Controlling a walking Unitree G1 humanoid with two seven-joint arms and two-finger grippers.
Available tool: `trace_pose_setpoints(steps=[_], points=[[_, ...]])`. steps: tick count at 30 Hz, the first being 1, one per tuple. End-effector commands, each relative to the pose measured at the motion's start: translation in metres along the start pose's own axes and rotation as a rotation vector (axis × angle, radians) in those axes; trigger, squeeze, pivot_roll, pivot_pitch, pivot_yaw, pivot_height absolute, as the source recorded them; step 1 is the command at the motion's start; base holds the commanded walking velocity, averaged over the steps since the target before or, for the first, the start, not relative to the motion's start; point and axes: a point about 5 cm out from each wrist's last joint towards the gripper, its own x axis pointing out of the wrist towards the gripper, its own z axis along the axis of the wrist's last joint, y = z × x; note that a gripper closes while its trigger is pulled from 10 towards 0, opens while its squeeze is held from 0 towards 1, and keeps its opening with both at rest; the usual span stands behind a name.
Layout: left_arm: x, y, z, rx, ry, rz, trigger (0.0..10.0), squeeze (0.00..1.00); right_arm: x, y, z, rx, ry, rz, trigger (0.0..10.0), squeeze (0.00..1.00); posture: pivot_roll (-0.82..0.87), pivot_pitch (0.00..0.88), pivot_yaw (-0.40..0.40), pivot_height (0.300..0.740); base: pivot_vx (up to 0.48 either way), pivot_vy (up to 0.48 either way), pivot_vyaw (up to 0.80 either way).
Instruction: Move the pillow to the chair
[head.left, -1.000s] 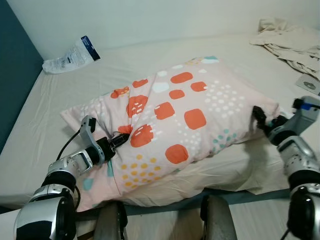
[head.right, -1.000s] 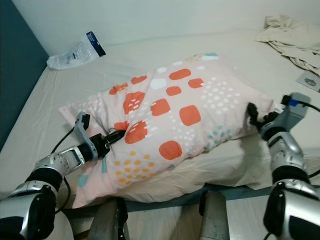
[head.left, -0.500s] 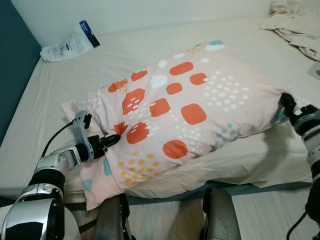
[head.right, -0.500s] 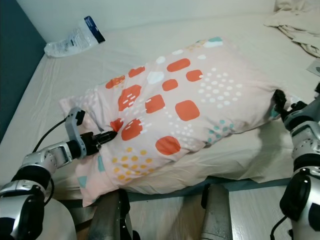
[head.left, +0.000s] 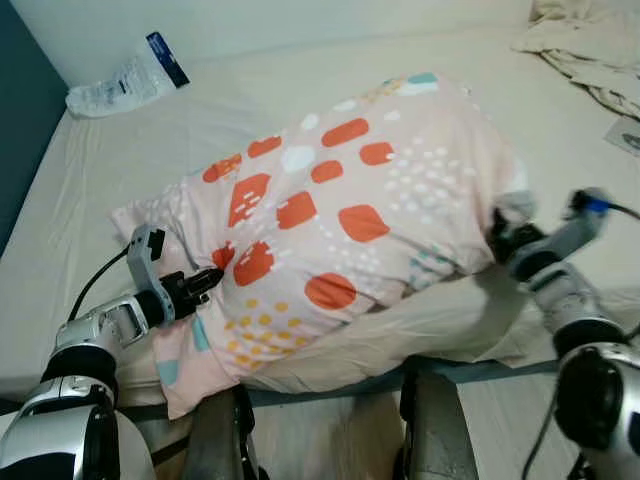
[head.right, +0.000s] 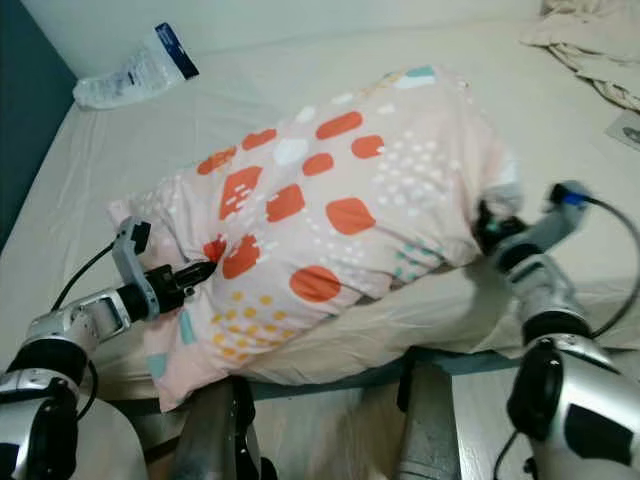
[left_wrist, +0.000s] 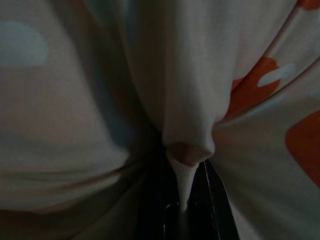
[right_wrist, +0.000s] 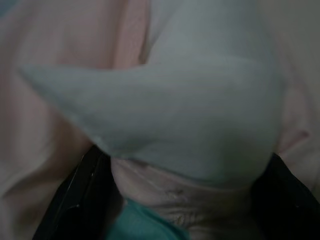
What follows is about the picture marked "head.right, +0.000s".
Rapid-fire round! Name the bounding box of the pink pillow with orange spots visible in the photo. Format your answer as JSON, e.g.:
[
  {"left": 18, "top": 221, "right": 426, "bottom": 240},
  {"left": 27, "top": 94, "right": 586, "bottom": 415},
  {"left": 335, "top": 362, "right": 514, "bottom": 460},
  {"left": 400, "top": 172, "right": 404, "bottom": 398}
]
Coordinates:
[{"left": 108, "top": 64, "right": 527, "bottom": 413}]

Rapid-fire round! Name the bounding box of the grey robot left leg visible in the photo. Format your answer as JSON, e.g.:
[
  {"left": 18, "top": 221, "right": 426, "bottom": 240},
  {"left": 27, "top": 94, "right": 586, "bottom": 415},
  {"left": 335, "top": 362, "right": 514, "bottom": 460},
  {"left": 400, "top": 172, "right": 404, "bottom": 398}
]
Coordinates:
[{"left": 168, "top": 375, "right": 277, "bottom": 480}]

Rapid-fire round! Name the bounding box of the grey robot leg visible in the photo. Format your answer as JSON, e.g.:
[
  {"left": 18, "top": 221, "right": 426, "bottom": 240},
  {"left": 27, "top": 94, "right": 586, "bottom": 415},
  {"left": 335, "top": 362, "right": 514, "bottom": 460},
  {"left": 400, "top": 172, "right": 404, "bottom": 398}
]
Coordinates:
[
  {"left": 168, "top": 375, "right": 277, "bottom": 480},
  {"left": 394, "top": 350, "right": 473, "bottom": 480}
]

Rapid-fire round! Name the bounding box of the bed with beige sheet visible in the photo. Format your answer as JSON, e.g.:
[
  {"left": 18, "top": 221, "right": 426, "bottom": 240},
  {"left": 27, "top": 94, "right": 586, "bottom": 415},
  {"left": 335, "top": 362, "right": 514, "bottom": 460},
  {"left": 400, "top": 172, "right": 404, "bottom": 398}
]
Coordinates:
[{"left": 0, "top": 12, "right": 640, "bottom": 401}]

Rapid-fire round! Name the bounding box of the small grey card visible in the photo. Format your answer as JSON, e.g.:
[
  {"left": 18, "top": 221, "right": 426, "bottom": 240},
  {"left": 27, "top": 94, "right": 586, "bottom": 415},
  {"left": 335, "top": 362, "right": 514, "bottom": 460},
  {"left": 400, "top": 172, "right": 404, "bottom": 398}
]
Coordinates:
[{"left": 607, "top": 108, "right": 640, "bottom": 152}]

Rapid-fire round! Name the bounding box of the clear plastic packet blue label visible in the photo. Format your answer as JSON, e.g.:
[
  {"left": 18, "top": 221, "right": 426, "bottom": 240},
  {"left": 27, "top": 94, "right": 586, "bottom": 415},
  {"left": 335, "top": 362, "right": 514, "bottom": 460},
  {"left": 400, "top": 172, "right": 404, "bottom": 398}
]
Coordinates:
[{"left": 72, "top": 22, "right": 201, "bottom": 111}]

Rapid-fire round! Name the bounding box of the grey robot right leg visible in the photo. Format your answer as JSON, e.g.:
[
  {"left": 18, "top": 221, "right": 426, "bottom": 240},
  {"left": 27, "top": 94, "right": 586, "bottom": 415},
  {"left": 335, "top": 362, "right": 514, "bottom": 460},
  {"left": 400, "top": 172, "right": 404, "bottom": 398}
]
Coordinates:
[{"left": 394, "top": 350, "right": 473, "bottom": 480}]

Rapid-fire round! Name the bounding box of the crumpled beige blanket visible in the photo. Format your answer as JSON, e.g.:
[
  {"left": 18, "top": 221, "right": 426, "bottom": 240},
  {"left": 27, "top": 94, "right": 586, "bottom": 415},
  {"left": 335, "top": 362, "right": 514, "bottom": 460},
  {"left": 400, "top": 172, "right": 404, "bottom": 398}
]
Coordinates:
[{"left": 520, "top": 0, "right": 640, "bottom": 113}]

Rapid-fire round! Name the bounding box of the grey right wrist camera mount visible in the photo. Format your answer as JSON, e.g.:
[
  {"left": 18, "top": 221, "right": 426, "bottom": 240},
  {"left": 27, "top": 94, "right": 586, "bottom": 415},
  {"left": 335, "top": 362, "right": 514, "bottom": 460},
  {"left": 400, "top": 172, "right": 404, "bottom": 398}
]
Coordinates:
[{"left": 503, "top": 180, "right": 597, "bottom": 269}]

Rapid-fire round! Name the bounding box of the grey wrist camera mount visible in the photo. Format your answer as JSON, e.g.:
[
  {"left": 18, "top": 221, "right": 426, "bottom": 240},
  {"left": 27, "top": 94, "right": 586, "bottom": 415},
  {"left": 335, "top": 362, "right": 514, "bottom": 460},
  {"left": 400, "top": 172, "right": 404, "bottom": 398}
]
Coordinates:
[
  {"left": 111, "top": 217, "right": 163, "bottom": 317},
  {"left": 503, "top": 180, "right": 597, "bottom": 269}
]

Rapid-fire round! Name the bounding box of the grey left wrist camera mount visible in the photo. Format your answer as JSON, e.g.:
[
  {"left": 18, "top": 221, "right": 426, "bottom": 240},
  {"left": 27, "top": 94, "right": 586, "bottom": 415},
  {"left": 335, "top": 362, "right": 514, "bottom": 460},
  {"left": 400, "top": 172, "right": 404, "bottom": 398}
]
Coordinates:
[{"left": 111, "top": 217, "right": 163, "bottom": 317}]

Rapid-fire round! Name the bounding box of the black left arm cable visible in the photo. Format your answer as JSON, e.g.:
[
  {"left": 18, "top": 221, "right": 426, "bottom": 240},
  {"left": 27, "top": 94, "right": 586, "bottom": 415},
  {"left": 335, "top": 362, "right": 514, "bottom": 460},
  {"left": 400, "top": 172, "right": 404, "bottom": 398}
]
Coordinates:
[{"left": 51, "top": 239, "right": 118, "bottom": 312}]

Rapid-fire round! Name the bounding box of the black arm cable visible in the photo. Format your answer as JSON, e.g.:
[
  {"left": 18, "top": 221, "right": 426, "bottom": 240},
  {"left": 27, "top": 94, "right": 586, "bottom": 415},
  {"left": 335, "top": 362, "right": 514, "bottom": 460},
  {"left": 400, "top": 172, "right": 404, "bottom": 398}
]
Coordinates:
[
  {"left": 51, "top": 239, "right": 118, "bottom": 312},
  {"left": 492, "top": 194, "right": 640, "bottom": 480}
]

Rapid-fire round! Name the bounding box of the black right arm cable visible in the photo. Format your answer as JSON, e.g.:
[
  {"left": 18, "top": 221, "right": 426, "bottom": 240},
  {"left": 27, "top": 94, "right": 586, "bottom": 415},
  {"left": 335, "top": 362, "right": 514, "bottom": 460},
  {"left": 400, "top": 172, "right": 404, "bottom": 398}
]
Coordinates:
[{"left": 492, "top": 194, "right": 640, "bottom": 480}]

